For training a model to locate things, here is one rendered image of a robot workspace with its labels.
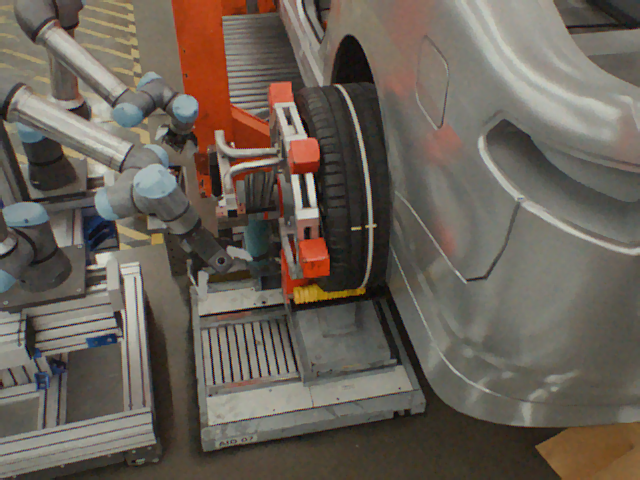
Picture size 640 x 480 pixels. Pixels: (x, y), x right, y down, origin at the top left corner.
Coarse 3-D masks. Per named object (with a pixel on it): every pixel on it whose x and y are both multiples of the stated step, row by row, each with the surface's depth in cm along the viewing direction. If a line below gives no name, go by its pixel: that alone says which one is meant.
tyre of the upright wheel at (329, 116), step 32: (320, 96) 188; (352, 96) 189; (320, 128) 179; (352, 128) 179; (352, 160) 176; (384, 160) 178; (352, 192) 176; (384, 192) 178; (352, 224) 178; (384, 224) 180; (352, 256) 184; (384, 256) 186; (352, 288) 202
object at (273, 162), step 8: (280, 136) 189; (280, 144) 190; (264, 160) 192; (272, 160) 192; (280, 160) 191; (232, 168) 189; (240, 168) 190; (248, 168) 191; (256, 168) 192; (280, 168) 193; (224, 176) 186; (232, 176) 187; (224, 184) 183; (232, 184) 183; (232, 192) 180; (232, 200) 180
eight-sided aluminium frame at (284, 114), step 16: (288, 112) 196; (272, 128) 212; (272, 144) 220; (288, 144) 180; (288, 160) 181; (304, 176) 183; (304, 208) 179; (288, 224) 230; (304, 224) 180; (288, 240) 227; (288, 256) 218
